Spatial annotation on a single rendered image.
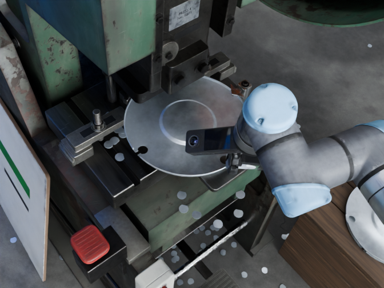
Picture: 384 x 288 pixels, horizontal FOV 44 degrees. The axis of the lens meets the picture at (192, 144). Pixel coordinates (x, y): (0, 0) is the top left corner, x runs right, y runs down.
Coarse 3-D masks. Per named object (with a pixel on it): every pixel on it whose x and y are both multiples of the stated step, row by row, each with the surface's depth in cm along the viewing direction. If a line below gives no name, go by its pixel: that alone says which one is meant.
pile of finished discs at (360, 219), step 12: (360, 192) 151; (348, 204) 148; (360, 204) 148; (348, 216) 145; (360, 216) 146; (372, 216) 146; (348, 228) 144; (360, 228) 143; (372, 228) 144; (360, 240) 141; (372, 240) 141; (372, 252) 139
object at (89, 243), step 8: (80, 232) 93; (88, 232) 94; (96, 232) 94; (72, 240) 92; (80, 240) 93; (88, 240) 93; (96, 240) 93; (104, 240) 93; (80, 248) 92; (88, 248) 92; (96, 248) 92; (104, 248) 92; (80, 256) 91; (88, 256) 91; (96, 256) 91
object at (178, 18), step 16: (176, 0) 83; (192, 0) 85; (208, 0) 89; (176, 16) 86; (192, 16) 89; (208, 16) 92; (176, 32) 89; (192, 32) 93; (208, 32) 96; (176, 48) 91; (192, 48) 94; (208, 48) 95; (176, 64) 92; (192, 64) 95; (144, 80) 97; (160, 80) 97; (176, 80) 94; (192, 80) 99
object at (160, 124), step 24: (168, 96) 112; (192, 96) 113; (216, 96) 113; (144, 120) 108; (168, 120) 107; (192, 120) 108; (216, 120) 109; (144, 144) 104; (168, 144) 104; (168, 168) 101; (192, 168) 101; (216, 168) 102
